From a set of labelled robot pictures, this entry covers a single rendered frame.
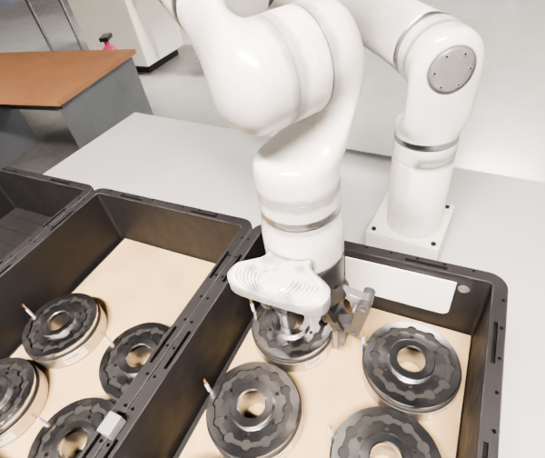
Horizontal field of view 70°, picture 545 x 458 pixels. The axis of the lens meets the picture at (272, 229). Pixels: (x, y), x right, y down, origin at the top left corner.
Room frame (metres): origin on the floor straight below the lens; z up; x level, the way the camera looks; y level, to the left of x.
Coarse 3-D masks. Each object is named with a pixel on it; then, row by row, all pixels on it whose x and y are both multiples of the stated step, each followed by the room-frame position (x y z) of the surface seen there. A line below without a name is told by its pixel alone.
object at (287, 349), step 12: (264, 312) 0.30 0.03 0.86; (252, 324) 0.28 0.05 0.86; (264, 324) 0.28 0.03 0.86; (312, 324) 0.27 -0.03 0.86; (324, 324) 0.27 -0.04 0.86; (264, 336) 0.26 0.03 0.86; (276, 336) 0.26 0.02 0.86; (300, 336) 0.25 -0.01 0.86; (312, 336) 0.25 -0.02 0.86; (324, 336) 0.25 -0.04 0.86; (264, 348) 0.25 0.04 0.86; (276, 348) 0.24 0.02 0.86; (288, 348) 0.24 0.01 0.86; (300, 348) 0.24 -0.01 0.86; (312, 348) 0.24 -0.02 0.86; (288, 360) 0.23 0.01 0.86
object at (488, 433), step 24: (408, 264) 0.28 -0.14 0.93; (432, 264) 0.27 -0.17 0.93; (456, 264) 0.26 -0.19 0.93; (216, 288) 0.29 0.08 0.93; (504, 288) 0.22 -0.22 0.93; (504, 312) 0.20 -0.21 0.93; (192, 336) 0.24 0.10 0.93; (504, 336) 0.17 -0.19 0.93; (168, 360) 0.21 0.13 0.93; (144, 408) 0.17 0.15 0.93; (480, 408) 0.12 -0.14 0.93; (120, 432) 0.15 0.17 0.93; (480, 432) 0.10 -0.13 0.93; (96, 456) 0.14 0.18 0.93; (480, 456) 0.08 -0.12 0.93
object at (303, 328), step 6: (276, 318) 0.28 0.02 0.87; (306, 318) 0.27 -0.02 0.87; (276, 324) 0.27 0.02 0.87; (306, 324) 0.26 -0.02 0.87; (276, 330) 0.27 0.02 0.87; (282, 330) 0.26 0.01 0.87; (288, 330) 0.26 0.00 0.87; (294, 330) 0.26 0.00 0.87; (300, 330) 0.26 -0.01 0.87; (306, 330) 0.26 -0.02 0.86; (282, 336) 0.26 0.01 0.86; (288, 336) 0.25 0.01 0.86; (294, 336) 0.25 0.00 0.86
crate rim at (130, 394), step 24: (96, 192) 0.54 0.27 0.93; (120, 192) 0.53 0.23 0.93; (72, 216) 0.49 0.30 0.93; (192, 216) 0.44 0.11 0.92; (216, 216) 0.42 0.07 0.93; (240, 240) 0.37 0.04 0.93; (216, 264) 0.33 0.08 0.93; (192, 312) 0.27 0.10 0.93; (168, 336) 0.24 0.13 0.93; (144, 384) 0.19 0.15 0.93; (120, 408) 0.17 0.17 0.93; (96, 432) 0.16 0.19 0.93
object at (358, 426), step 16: (352, 416) 0.15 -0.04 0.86; (368, 416) 0.15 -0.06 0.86; (384, 416) 0.15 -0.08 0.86; (400, 416) 0.14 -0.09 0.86; (336, 432) 0.14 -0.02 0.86; (352, 432) 0.14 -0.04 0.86; (368, 432) 0.14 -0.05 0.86; (384, 432) 0.13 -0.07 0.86; (400, 432) 0.13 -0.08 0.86; (416, 432) 0.13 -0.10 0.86; (336, 448) 0.13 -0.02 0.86; (352, 448) 0.12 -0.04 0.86; (416, 448) 0.11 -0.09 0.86; (432, 448) 0.11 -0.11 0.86
